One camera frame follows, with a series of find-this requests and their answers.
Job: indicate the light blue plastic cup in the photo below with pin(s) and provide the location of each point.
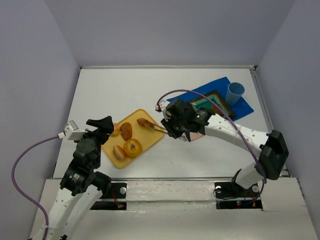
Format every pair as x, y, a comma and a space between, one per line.
234, 92

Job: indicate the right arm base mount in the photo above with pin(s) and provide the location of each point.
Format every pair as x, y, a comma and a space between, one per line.
230, 196

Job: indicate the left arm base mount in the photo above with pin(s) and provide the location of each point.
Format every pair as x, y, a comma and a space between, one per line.
114, 200

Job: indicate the small orange bun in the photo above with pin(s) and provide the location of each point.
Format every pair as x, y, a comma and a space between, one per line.
116, 129

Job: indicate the brown glazed bread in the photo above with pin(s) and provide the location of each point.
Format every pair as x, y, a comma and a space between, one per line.
145, 123

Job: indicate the metal tongs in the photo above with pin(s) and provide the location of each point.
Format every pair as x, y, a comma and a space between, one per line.
156, 127

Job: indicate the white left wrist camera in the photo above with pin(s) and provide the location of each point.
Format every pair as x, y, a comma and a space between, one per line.
71, 132

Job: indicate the dark brown bread roll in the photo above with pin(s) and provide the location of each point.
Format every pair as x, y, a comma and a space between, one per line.
217, 109

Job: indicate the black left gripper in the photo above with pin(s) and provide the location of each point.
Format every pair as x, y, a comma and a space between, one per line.
99, 130

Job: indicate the yellow plastic tray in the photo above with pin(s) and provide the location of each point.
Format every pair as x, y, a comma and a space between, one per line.
146, 136

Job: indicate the white round bun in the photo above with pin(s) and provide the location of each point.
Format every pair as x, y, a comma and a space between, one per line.
119, 153

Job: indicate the green square plate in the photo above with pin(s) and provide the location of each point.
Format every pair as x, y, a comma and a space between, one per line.
214, 96

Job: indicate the brown oblong bread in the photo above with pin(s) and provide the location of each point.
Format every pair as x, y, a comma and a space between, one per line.
126, 131

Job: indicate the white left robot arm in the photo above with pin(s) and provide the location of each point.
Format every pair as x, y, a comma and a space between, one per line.
82, 184

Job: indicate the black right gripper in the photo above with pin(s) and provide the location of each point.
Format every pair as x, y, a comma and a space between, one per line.
170, 127

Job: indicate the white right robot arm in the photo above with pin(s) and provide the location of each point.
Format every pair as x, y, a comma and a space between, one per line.
269, 150

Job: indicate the golden bagel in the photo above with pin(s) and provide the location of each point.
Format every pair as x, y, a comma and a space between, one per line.
132, 148

